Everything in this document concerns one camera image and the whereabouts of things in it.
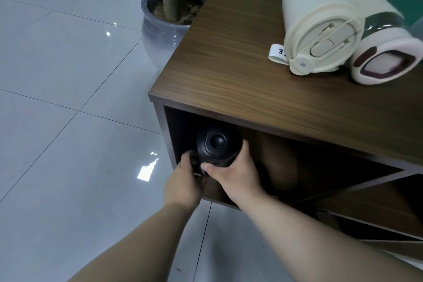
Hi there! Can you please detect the person's left hand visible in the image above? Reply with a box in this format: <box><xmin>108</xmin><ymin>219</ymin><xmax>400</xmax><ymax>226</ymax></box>
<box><xmin>163</xmin><ymin>150</ymin><xmax>208</xmax><ymax>210</ymax></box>

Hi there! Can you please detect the white cup with maroon lid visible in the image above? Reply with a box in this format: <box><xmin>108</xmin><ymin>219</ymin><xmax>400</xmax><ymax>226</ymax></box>
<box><xmin>345</xmin><ymin>0</ymin><xmax>423</xmax><ymax>86</ymax></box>

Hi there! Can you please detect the cream insulated cup with lid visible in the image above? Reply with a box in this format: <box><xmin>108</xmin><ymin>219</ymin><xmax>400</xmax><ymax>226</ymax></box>
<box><xmin>282</xmin><ymin>0</ymin><xmax>365</xmax><ymax>77</ymax></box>

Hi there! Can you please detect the white fabric cup strap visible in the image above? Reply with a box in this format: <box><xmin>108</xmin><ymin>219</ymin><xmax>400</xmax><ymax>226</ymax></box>
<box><xmin>268</xmin><ymin>44</ymin><xmax>289</xmax><ymax>65</ymax></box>

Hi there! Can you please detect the person's right forearm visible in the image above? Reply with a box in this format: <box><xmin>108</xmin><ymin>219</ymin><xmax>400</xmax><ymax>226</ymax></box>
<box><xmin>238</xmin><ymin>193</ymin><xmax>423</xmax><ymax>282</ymax></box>

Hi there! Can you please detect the brown wooden cabinet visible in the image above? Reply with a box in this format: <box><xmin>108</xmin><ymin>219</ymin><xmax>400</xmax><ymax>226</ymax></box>
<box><xmin>148</xmin><ymin>0</ymin><xmax>423</xmax><ymax>261</ymax></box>

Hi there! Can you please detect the person's left forearm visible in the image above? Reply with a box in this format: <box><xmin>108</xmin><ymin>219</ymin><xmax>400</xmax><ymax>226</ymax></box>
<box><xmin>68</xmin><ymin>201</ymin><xmax>198</xmax><ymax>282</ymax></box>

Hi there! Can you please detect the person's right hand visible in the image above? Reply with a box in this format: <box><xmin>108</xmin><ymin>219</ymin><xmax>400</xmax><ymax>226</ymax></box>
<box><xmin>200</xmin><ymin>141</ymin><xmax>269</xmax><ymax>206</ymax></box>

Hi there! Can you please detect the grey ceramic plant pot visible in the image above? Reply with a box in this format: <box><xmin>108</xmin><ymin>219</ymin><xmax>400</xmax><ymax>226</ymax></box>
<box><xmin>141</xmin><ymin>0</ymin><xmax>210</xmax><ymax>70</ymax></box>

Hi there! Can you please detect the black thermos bottle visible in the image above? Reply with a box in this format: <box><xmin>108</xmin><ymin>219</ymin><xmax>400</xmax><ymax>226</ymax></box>
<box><xmin>193</xmin><ymin>125</ymin><xmax>244</xmax><ymax>177</ymax></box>

